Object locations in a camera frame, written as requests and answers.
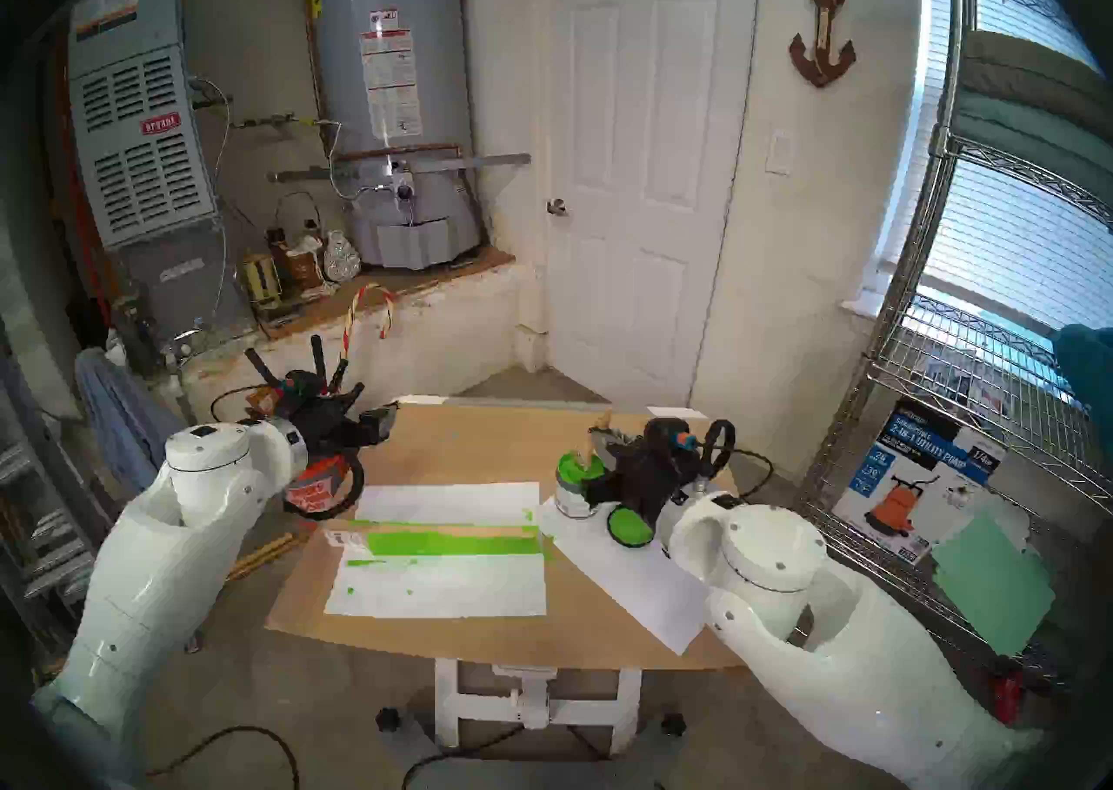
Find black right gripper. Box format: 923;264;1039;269
590;417;727;524

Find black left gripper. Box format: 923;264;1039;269
261;371;399;463

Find wooden handle paint brush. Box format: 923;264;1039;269
576;410;618;485

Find open green paint can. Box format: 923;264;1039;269
555;449;610;520

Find black paint can lid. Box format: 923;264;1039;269
607;505;656;549

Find brown kraft paper cover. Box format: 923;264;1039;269
263;401;749;673

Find striped candy cane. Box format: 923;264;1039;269
342;282;396;360

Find green painted wood plank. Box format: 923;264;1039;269
326;526;549;560

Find wood topped heater ledge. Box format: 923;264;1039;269
257;247;518;341

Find white paper sheet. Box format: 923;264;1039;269
539;484;710;657
323;481;549;620

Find foil wrapped object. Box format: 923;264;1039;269
322;229;361;283

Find wooden sticks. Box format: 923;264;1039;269
224;532;302;582

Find yellow jug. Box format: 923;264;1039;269
239;252;283;312

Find blue cloth towel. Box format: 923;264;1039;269
74;347;185;495

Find white panel door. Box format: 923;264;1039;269
546;0;763;409

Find utility pump box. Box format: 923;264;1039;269
832;397;1008;568

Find gray water heater tank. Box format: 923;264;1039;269
300;0;485;270

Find metal ladder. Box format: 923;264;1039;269
0;319;114;672

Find gray bryant furnace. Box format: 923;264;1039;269
65;0;253;339

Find light green paper sheet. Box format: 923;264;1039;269
930;510;1056;658

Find white window blinds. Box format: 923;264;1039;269
878;0;1113;339

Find small red object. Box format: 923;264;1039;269
990;667;1029;728

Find teal fabric item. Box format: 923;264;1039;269
1050;323;1113;434

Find teal gray cushion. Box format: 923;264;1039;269
943;93;1113;228

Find dark green cushion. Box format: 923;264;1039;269
961;30;1113;127

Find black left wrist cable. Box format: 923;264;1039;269
283;452;368;523

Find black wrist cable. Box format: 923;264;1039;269
698;417;776;487
283;452;368;523

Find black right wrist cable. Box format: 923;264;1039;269
698;417;776;487

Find red handled cutter tool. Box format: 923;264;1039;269
245;334;331;405

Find wicker basket with handle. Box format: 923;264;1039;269
272;191;324;290

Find dark floor cable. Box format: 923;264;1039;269
143;724;302;790

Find chrome wire shelf rack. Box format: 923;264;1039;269
787;0;1113;711

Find rusty anchor wall decoration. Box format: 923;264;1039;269
790;0;857;90

